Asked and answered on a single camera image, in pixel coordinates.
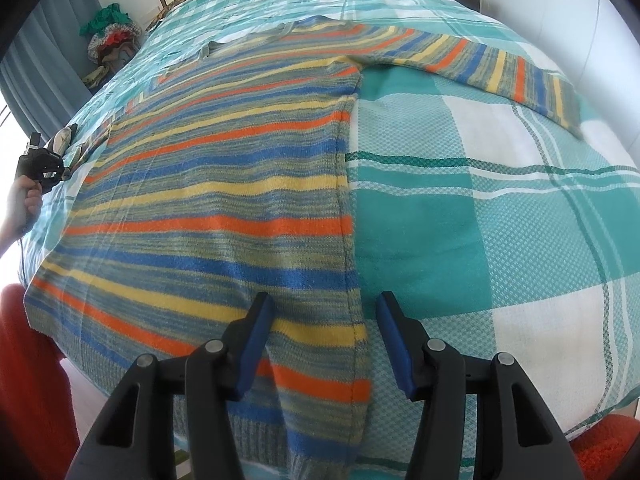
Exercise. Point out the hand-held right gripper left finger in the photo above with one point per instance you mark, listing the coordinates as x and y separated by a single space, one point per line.
254 347

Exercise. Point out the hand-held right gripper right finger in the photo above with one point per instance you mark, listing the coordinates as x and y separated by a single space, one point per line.
400 347

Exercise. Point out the striped knit sweater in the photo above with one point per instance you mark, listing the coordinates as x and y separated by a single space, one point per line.
210 210

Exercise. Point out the person's left forearm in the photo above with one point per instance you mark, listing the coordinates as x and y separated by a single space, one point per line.
7 240

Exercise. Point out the pile of colourful clothes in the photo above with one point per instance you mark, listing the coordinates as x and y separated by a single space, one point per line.
112 35

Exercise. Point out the person's left hand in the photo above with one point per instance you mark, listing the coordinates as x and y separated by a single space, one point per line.
27 205

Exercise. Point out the patterned cushion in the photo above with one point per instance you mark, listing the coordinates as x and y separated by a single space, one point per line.
62 142

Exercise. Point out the blue curtain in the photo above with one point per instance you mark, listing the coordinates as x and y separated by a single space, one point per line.
40 45

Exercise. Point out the teal checked blanket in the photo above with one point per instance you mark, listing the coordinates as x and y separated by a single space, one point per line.
475 210

